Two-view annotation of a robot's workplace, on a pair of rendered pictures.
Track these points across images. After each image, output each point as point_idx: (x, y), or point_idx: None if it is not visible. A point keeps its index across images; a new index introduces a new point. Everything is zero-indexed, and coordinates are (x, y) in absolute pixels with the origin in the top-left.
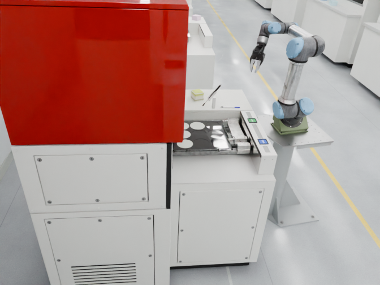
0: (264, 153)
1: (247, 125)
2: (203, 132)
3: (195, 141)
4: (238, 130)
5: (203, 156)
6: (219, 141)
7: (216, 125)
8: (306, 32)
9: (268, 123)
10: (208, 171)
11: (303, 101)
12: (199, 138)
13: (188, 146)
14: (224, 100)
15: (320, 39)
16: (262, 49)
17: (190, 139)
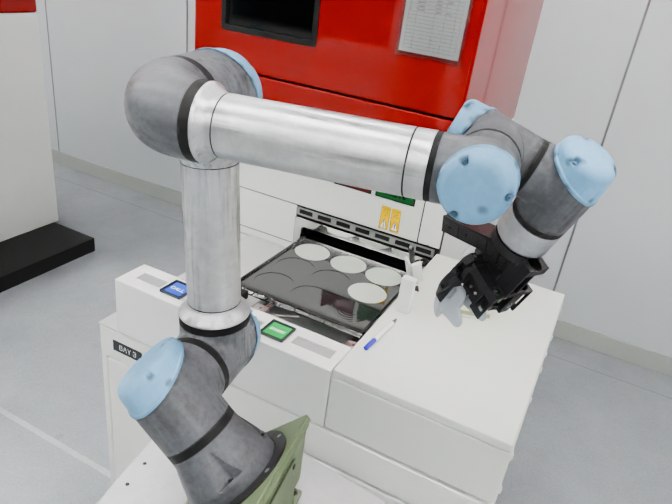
0: (143, 269)
1: (263, 312)
2: (332, 287)
3: (309, 264)
4: None
5: None
6: (275, 286)
7: (345, 316)
8: (286, 103)
9: (309, 491)
10: None
11: (162, 345)
12: (311, 272)
13: (298, 250)
14: (437, 352)
15: (149, 62)
16: (496, 259)
17: (319, 261)
